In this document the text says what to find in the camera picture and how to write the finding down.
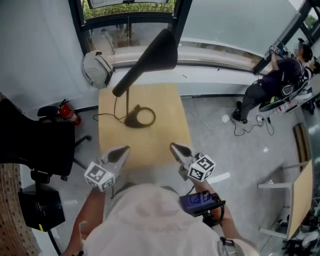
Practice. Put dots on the black box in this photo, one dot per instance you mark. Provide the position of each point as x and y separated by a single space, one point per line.
41 208

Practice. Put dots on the red fire extinguisher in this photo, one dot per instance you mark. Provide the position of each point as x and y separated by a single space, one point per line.
70 113

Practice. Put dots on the black wrist-mounted screen device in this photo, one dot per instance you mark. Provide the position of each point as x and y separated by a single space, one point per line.
197 201

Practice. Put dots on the brown perforated board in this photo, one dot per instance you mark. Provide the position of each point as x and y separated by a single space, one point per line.
12 212

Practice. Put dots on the white power adapter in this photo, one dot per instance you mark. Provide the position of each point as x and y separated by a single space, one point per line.
225 119

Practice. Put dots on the person's white shirt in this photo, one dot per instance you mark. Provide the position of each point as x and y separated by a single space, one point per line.
155 225

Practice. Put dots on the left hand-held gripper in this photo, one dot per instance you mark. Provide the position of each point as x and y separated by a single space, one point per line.
98 176

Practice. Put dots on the light grey backpack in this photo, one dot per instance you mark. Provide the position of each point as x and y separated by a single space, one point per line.
96 71

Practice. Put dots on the black desk lamp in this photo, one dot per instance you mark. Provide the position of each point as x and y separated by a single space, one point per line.
155 53

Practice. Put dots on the white power strip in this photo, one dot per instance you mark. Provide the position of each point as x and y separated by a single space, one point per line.
260 120

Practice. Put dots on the person's right forearm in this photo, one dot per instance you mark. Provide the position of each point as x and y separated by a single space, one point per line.
230 225

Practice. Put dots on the black window frame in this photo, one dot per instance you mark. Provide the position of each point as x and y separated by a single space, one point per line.
77 27

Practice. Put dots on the black office chair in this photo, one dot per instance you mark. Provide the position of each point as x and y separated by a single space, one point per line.
37 142

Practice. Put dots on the wooden table with white legs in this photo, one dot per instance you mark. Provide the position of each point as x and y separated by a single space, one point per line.
301 200

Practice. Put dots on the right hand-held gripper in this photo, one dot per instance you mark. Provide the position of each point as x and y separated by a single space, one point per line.
201 167

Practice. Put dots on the person's left forearm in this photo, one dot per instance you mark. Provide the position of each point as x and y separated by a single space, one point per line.
90 212

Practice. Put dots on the white paper strip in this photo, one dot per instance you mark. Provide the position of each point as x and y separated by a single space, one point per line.
220 178

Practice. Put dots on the wooden floor rack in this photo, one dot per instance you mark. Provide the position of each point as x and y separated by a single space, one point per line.
301 142

